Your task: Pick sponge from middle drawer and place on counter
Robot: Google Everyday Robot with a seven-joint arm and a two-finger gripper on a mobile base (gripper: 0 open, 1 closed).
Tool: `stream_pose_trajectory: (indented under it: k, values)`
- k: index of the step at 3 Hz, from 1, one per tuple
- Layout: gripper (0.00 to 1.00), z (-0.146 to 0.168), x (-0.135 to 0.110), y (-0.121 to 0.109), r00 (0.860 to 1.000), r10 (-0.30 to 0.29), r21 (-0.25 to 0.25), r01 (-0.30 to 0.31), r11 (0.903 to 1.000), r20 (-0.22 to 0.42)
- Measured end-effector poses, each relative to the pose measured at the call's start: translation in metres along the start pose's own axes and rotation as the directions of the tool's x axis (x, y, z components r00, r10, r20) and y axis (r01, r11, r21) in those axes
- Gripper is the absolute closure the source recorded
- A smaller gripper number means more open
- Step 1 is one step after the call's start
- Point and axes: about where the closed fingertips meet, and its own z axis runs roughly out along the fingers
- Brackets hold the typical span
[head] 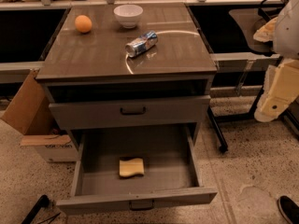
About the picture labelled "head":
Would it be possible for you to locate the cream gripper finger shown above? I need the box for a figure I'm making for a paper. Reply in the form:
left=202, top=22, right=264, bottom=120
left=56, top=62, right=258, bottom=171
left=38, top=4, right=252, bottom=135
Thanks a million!
left=253, top=18, right=278, bottom=43
left=254, top=59, right=299, bottom=122

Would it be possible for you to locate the yellow sponge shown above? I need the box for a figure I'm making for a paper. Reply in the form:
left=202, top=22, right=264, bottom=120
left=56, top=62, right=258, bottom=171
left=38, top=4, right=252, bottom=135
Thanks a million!
left=119, top=158, right=145, bottom=178

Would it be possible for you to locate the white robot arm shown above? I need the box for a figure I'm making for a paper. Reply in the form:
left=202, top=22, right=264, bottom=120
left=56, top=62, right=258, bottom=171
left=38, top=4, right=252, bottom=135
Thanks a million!
left=254, top=0, right=299, bottom=122

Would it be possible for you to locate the closed top drawer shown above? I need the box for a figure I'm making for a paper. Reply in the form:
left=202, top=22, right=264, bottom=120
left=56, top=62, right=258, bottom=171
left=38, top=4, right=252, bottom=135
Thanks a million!
left=50, top=95, right=210, bottom=130

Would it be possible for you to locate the grey drawer cabinet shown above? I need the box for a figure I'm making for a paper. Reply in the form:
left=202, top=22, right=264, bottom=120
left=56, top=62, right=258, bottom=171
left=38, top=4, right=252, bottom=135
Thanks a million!
left=36, top=3, right=217, bottom=144

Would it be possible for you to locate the open middle drawer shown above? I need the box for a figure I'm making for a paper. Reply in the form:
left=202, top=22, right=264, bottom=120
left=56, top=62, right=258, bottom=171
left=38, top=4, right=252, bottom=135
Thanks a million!
left=57, top=124, right=217, bottom=216

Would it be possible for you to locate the black side table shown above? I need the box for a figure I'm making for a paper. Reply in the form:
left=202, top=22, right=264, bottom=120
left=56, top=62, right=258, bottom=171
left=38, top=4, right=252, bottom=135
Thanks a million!
left=206, top=7, right=299, bottom=153

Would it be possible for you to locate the crushed blue soda can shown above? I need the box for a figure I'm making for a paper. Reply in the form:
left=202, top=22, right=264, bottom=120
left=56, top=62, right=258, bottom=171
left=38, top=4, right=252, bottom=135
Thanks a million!
left=125, top=31, right=158, bottom=58

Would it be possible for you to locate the black shoe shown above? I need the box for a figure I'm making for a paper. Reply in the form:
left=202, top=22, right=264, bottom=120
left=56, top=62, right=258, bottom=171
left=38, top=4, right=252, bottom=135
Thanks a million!
left=278, top=196, right=299, bottom=224

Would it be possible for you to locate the white bowl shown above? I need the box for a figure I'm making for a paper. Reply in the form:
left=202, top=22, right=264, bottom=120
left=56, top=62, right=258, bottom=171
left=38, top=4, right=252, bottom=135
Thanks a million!
left=113, top=5, right=143, bottom=29

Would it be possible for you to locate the orange fruit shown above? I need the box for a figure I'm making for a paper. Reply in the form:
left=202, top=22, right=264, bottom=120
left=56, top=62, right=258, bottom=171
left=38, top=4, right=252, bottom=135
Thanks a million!
left=75, top=15, right=93, bottom=34

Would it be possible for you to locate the cardboard box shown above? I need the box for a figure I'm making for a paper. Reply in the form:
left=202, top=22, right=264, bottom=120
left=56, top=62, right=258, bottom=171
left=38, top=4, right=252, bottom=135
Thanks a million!
left=2, top=70, right=78, bottom=162

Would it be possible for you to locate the black stand leg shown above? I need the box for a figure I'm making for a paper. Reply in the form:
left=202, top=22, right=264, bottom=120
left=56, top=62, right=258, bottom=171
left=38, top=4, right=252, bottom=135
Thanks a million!
left=21, top=195, right=50, bottom=224

